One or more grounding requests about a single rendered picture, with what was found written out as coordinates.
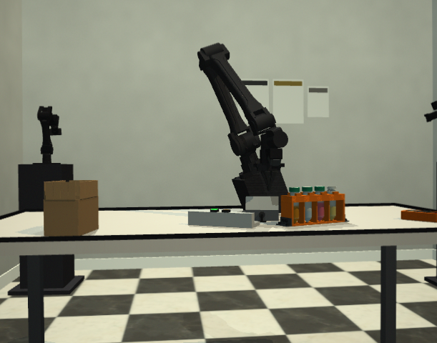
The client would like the orange digital multimeter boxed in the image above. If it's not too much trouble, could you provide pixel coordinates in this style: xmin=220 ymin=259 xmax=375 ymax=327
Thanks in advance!
xmin=401 ymin=209 xmax=437 ymax=222

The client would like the brown cardboard box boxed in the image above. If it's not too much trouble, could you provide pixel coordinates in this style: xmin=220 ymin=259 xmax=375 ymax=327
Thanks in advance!
xmin=44 ymin=180 xmax=99 ymax=237

